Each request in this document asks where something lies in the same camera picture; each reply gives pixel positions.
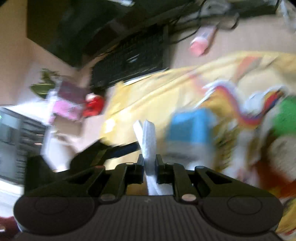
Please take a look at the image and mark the pink box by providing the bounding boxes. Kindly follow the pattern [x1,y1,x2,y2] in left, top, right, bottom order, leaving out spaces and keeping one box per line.
[47,80,89,123]

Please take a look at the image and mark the brown crocheted toy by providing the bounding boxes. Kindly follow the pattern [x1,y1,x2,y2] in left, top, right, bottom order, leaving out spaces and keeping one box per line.
[254,95,295,198]

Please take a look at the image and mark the black monitor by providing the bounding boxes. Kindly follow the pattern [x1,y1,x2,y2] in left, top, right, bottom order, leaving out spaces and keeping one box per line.
[27,1,194,68]

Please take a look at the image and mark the black keyboard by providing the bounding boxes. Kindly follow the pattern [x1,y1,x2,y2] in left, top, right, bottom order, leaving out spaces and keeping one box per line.
[90,32,169,88]

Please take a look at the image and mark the blue wipes packet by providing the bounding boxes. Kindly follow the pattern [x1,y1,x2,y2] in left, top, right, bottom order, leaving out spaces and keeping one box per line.
[163,108,215,170]

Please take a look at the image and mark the yellow printed cloth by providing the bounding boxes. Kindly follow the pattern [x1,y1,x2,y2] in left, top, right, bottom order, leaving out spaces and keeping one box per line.
[99,51,296,236]

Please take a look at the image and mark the white cleaning cloth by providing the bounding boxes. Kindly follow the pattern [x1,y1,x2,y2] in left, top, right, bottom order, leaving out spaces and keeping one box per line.
[133,120,173,196]

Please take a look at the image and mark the pink tube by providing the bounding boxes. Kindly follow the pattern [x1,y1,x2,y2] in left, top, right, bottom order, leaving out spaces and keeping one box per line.
[190,26,217,56]

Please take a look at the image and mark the red small object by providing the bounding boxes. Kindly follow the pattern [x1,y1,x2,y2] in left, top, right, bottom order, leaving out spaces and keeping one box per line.
[82,93,105,118]

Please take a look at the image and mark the green plant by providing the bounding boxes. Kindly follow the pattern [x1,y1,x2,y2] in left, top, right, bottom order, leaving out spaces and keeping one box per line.
[30,68,60,99]

